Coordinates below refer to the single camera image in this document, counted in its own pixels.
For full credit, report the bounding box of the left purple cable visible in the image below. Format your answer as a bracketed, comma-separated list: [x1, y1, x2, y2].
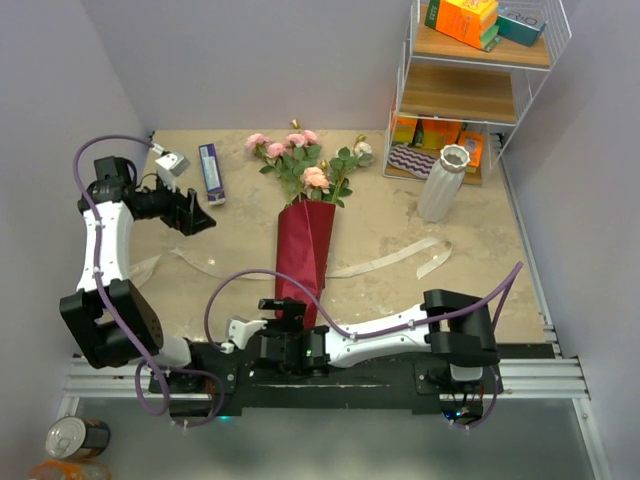
[72, 133, 226, 428]

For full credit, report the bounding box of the aluminium rail frame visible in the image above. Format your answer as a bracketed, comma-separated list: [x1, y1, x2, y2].
[59, 326, 610, 479]

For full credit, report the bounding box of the small orange packet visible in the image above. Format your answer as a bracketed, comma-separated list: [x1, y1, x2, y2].
[457, 130, 484, 168]

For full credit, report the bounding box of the teal box top shelf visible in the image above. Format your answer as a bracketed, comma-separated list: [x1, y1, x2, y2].
[496, 6, 547, 47]

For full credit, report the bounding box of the orange box top shelf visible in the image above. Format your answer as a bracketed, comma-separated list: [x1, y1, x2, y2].
[424, 0, 499, 51]

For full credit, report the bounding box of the white ribbed vase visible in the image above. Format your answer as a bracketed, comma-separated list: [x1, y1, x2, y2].
[417, 144, 470, 223]

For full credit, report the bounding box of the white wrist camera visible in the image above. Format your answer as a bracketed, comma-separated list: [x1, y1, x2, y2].
[220, 317, 268, 354]
[155, 153, 190, 192]

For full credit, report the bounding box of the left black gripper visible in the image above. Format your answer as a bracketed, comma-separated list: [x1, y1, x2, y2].
[135, 171, 216, 235]

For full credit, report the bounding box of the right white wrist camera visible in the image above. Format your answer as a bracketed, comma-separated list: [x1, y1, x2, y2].
[220, 317, 268, 354]

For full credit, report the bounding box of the orange plastic bottle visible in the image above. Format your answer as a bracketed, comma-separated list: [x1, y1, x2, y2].
[27, 460, 113, 480]

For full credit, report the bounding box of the purple wavy pattern cloth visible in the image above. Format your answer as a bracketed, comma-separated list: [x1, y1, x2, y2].
[389, 145, 438, 180]

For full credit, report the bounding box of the purple toothpaste box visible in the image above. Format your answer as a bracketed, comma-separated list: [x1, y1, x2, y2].
[199, 143, 226, 205]

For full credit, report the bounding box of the silver top tin can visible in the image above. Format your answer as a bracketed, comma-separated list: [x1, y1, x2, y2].
[45, 416, 111, 460]

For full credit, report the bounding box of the red wrapping paper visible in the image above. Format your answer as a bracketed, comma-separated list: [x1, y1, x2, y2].
[276, 200, 336, 300]

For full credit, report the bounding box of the orange box bottom shelf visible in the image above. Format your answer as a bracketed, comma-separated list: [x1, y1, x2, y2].
[392, 117, 462, 150]

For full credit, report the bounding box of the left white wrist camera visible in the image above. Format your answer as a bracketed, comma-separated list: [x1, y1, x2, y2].
[155, 153, 190, 192]

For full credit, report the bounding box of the white wire shelf rack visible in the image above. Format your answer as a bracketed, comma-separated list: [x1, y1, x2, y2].
[383, 0, 571, 185]

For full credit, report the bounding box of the pink rose bouquet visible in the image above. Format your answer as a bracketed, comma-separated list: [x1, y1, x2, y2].
[244, 119, 374, 207]

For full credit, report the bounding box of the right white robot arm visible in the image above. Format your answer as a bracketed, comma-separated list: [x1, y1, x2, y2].
[246, 289, 500, 393]

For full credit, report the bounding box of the beige printed ribbon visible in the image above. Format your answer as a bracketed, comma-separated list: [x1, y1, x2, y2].
[130, 237, 453, 286]

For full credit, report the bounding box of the orange box shelf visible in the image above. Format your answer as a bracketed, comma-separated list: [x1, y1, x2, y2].
[392, 117, 462, 150]
[424, 0, 499, 51]

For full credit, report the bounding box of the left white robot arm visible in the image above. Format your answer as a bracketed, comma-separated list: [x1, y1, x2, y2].
[59, 152, 216, 392]

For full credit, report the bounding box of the green sponge stack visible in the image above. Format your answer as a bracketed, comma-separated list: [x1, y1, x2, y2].
[480, 23, 501, 52]

